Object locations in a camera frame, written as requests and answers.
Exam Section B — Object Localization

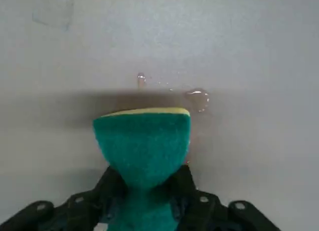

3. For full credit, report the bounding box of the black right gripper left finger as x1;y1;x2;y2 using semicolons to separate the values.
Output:
0;165;131;231

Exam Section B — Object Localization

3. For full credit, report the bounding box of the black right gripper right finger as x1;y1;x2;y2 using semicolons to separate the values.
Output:
169;165;284;231

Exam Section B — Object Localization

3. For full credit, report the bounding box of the green and yellow sponge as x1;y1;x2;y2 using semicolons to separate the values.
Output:
92;107;191;231

